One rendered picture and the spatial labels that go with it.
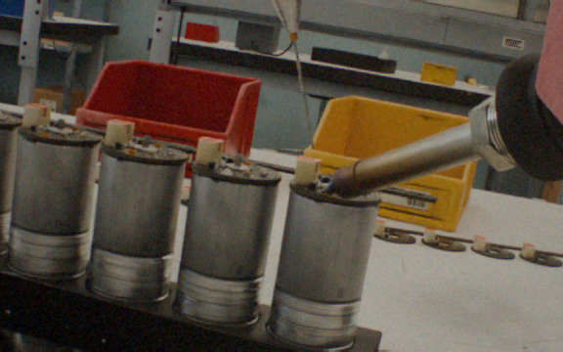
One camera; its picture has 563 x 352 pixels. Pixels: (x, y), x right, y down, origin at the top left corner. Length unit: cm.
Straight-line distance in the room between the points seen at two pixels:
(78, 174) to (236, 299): 6
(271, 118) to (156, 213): 446
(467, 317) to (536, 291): 7
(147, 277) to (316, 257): 5
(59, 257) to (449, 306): 17
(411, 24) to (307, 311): 228
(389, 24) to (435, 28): 13
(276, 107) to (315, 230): 447
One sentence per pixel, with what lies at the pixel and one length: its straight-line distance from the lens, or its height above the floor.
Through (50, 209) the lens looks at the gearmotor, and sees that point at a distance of 25.
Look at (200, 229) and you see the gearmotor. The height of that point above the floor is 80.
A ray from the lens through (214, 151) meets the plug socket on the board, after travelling 23.
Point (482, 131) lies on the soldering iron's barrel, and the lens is 17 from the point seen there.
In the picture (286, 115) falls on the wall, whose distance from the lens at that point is 468.
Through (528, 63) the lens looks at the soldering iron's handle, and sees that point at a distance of 16.
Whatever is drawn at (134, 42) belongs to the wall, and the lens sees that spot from 488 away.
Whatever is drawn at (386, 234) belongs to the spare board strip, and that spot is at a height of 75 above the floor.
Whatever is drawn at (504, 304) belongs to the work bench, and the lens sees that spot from 38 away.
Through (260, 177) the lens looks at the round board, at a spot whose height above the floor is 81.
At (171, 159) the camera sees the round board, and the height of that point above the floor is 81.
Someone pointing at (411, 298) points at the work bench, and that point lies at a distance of 36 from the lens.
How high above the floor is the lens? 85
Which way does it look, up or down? 10 degrees down
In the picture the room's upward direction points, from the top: 9 degrees clockwise
